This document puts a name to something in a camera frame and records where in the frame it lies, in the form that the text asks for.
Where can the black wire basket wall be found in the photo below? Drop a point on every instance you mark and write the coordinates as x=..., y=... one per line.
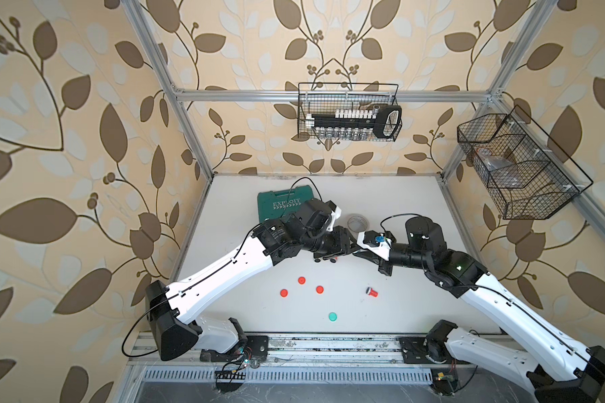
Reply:
x=327, y=97
x=551, y=177

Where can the clear packing tape roll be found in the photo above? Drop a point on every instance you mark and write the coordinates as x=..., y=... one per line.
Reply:
x=357, y=223

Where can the black white tool in basket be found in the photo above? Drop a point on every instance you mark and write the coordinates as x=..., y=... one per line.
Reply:
x=379, y=123

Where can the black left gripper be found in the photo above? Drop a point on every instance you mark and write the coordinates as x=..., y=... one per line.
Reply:
x=340, y=245

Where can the green plastic tool case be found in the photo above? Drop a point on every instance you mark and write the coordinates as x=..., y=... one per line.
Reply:
x=276, y=204

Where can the black wire basket right wall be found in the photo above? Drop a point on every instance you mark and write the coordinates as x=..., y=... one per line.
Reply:
x=551, y=177

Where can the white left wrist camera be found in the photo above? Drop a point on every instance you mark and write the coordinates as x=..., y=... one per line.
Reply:
x=320, y=217

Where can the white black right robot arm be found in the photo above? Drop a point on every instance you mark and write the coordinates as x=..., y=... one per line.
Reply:
x=551, y=365

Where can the aluminium cage frame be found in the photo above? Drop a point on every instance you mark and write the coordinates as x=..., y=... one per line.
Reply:
x=585, y=204

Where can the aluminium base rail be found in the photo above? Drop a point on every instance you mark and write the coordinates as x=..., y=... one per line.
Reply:
x=341, y=359

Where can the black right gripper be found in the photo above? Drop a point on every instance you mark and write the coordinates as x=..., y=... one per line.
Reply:
x=382, y=263

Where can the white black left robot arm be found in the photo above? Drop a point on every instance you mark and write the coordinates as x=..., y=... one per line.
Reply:
x=175, y=311

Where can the plastic bag in basket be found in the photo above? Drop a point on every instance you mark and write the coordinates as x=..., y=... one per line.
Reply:
x=497, y=171

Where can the black wire basket back wall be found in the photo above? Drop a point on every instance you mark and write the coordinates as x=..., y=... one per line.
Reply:
x=327, y=97

